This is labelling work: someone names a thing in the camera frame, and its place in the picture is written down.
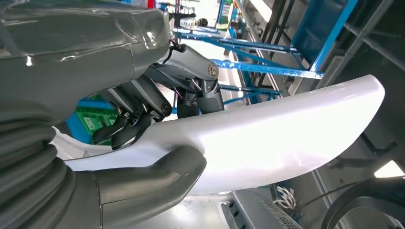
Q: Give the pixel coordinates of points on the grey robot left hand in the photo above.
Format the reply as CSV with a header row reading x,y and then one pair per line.
x,y
63,63

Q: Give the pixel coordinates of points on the blue metal shelf rack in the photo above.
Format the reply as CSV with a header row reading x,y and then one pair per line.
x,y
269,69

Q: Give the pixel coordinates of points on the green plastic crate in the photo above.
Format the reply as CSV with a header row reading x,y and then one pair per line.
x,y
91,118

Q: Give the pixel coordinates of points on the silver robot body shell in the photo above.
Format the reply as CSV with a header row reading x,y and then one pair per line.
x,y
205,211

